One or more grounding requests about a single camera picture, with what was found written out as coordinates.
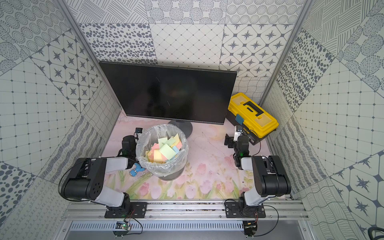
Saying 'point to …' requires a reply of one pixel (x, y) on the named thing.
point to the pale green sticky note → (166, 151)
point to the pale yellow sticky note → (177, 140)
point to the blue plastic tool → (134, 172)
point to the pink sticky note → (156, 146)
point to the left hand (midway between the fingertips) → (146, 136)
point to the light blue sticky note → (176, 149)
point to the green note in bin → (161, 140)
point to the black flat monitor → (172, 92)
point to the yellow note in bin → (157, 156)
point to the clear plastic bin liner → (148, 137)
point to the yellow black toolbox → (256, 122)
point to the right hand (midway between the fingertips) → (234, 135)
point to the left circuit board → (122, 228)
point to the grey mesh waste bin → (173, 177)
